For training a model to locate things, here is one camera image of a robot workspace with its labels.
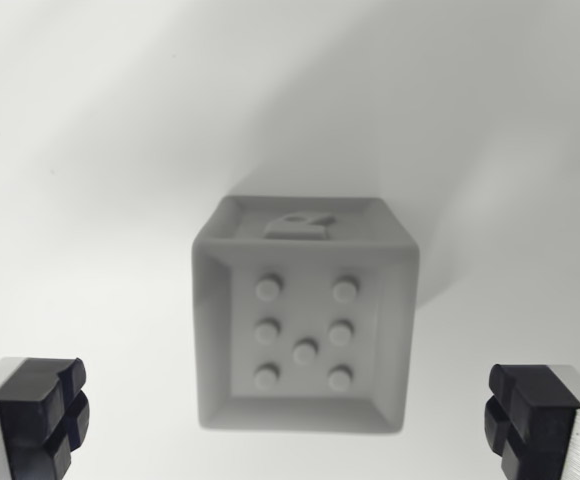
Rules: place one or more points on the grey studded cube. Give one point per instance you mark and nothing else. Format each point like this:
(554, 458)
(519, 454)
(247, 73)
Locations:
(305, 320)

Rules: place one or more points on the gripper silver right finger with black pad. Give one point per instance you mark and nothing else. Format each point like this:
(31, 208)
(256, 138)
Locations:
(545, 425)

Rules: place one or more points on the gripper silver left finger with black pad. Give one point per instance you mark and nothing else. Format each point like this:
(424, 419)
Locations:
(30, 425)

